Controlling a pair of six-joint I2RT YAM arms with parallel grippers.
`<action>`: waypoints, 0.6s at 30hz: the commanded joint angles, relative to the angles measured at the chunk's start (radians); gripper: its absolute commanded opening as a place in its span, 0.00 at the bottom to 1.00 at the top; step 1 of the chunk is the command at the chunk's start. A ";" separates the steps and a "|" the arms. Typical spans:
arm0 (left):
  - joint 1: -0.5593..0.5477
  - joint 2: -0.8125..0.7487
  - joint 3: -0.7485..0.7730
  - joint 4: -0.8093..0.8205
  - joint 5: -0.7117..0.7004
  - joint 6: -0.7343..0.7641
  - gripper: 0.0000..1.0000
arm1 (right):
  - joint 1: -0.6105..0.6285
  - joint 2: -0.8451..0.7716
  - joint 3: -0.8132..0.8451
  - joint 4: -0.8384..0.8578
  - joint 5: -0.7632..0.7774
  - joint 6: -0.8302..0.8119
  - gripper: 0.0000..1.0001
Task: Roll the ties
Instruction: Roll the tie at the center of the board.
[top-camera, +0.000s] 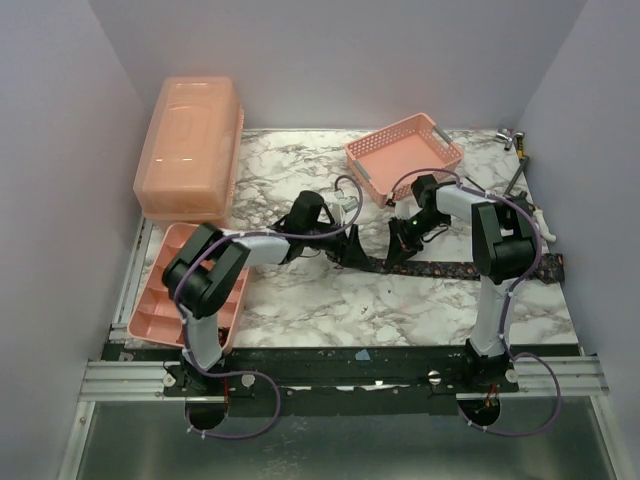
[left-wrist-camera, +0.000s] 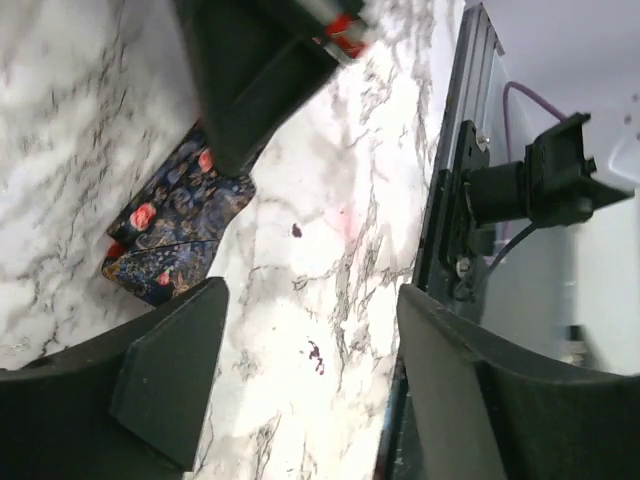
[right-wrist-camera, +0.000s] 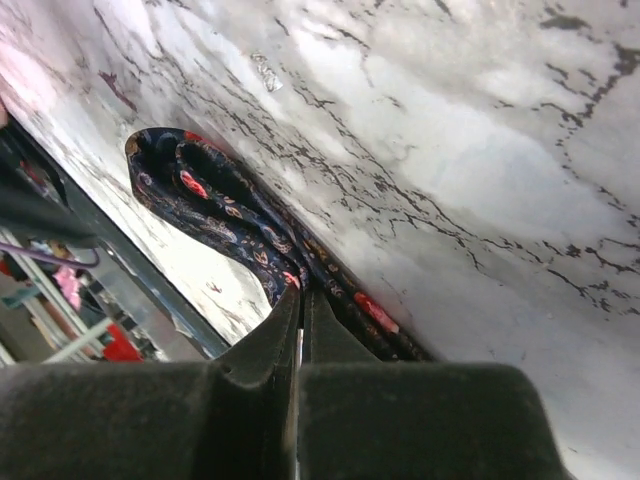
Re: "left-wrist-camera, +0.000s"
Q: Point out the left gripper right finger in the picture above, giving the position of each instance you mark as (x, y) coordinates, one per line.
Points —
(486, 408)

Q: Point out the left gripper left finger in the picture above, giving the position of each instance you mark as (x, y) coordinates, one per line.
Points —
(127, 404)

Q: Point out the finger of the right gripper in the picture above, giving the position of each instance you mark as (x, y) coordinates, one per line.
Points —
(255, 63)

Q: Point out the dark floral necktie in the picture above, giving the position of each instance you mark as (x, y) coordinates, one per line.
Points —
(166, 238)

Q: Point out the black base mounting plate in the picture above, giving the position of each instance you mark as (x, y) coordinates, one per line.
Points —
(444, 240)

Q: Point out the aluminium rail frame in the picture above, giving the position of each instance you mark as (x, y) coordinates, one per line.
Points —
(470, 79)

